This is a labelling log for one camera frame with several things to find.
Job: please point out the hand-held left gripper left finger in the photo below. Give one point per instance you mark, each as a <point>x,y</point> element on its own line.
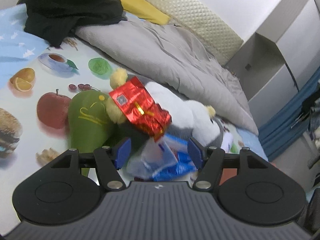
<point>123,153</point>

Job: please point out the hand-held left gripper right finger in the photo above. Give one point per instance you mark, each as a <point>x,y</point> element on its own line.
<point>194,153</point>

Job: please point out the blue plastic bag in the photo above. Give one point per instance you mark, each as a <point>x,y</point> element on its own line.
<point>175,170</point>

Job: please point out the grey white penguin plush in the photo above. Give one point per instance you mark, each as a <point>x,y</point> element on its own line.
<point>190,115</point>

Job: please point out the green embroidered plush toy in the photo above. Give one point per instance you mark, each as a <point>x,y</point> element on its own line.
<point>87,120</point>

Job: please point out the red foil packet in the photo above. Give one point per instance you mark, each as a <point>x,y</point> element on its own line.
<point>140,105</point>

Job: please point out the blue curtain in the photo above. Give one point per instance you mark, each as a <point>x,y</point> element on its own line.
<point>280,132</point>

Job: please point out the grey duvet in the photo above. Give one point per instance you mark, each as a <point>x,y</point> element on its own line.
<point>175,60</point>

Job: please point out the fruit printed plastic sheet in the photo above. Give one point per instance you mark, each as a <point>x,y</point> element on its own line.
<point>50,87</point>

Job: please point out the dark hanging clothing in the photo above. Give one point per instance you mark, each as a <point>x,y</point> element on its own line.
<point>308,107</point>

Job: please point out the cream quilted headboard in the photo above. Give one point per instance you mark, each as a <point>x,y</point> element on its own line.
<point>195,17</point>

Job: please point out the white cabinet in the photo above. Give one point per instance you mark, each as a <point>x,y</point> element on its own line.
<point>280,42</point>

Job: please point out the yellow cloth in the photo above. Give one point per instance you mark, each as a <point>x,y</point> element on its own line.
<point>142,6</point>

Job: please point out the black clothing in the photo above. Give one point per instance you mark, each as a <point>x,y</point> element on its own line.
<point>70,7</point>

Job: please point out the wall socket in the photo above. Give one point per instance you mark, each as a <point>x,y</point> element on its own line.
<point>248,67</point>

